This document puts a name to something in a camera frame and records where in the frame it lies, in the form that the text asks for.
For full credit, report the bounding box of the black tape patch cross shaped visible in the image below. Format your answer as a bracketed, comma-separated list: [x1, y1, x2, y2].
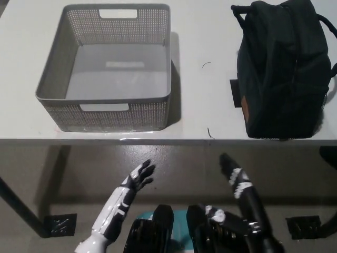
[230, 79, 242, 109]

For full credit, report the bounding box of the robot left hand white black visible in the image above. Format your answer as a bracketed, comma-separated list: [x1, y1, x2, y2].
[122, 159, 156, 196]

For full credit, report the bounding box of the robot right hand white black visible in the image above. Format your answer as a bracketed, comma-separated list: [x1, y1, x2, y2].
[204, 152, 255, 222]

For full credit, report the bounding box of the grey perforated plastic basket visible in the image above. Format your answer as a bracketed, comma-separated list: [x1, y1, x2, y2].
[35, 3, 173, 133]

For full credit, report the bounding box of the black floor tape patch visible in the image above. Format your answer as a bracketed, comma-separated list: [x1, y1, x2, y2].
[43, 213, 78, 237]
[286, 215, 322, 240]

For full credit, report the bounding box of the black rounded object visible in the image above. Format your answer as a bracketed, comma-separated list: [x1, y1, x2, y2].
[319, 146, 337, 169]

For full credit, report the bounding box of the black table leg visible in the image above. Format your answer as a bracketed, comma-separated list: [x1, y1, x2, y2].
[0, 176, 52, 238]
[320, 207, 337, 239]

